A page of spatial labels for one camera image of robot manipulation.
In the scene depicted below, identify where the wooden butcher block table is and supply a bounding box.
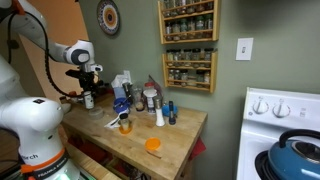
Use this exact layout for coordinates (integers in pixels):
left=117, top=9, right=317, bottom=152
left=62, top=94, right=207, bottom=180

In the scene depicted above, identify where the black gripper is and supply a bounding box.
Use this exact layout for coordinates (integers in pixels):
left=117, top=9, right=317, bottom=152
left=65, top=70, right=98, bottom=91

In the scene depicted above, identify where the glass jar with granules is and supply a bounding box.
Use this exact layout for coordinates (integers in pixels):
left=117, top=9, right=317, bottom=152
left=133, top=86, right=145, bottom=111

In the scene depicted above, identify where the blue pot lid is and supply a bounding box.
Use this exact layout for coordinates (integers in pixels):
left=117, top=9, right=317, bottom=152
left=268, top=129, right=320, bottom=180

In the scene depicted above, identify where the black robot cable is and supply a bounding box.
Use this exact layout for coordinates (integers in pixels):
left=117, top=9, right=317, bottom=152
left=6, top=11, right=84, bottom=99

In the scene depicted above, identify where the red cloth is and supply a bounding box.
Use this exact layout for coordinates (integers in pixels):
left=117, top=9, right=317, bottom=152
left=189, top=138, right=206, bottom=160

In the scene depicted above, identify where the white stove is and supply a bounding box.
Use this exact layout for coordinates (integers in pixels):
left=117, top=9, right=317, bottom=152
left=236, top=88, right=320, bottom=180

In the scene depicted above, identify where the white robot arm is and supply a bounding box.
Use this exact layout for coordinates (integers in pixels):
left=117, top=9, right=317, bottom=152
left=0, top=0, right=102, bottom=180

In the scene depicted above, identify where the wooden spice rack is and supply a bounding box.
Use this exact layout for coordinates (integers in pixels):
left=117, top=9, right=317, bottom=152
left=162, top=49, right=218, bottom=93
left=158, top=0, right=220, bottom=44

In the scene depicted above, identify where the decorative wall plate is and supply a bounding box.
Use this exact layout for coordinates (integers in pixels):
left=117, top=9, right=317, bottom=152
left=97, top=0, right=120, bottom=36

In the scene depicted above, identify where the lower wooden spice rack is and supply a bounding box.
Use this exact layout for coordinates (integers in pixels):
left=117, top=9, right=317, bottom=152
left=162, top=49, right=218, bottom=93

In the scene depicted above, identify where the white blender jar red lid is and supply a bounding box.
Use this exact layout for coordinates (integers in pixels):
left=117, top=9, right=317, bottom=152
left=143, top=82, right=157, bottom=114

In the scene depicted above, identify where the white and steel grinder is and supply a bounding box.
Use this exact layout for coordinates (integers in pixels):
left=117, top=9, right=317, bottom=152
left=153, top=96, right=165, bottom=127

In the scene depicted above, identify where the upper wooden spice rack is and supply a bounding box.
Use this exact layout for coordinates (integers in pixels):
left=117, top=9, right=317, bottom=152
left=158, top=0, right=220, bottom=44

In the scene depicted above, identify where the black-capped spice jar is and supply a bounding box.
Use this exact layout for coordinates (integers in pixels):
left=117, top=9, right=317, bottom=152
left=120, top=113, right=130, bottom=131

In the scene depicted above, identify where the white light switch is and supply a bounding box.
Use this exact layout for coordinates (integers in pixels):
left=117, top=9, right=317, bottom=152
left=236, top=38, right=254, bottom=61

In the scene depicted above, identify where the orange round lid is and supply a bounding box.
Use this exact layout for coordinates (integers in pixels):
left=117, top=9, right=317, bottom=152
left=145, top=137, right=161, bottom=150

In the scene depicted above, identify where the white container with label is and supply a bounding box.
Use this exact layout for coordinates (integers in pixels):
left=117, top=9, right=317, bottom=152
left=83, top=91, right=94, bottom=109

